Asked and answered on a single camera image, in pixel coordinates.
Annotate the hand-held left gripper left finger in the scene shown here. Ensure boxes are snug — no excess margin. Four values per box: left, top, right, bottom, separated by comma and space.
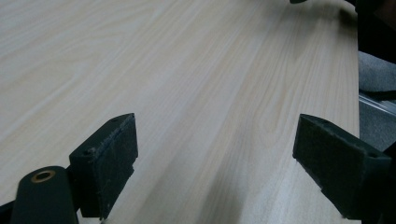
68, 112, 139, 221

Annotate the metal rail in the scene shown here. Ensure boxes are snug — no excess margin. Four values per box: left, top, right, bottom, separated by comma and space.
358, 93, 396, 118

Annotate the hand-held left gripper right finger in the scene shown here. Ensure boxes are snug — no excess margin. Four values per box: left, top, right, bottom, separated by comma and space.
291, 113, 392, 221

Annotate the dark furniture piece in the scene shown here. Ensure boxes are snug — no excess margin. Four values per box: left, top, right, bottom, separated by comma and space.
344, 0, 396, 65

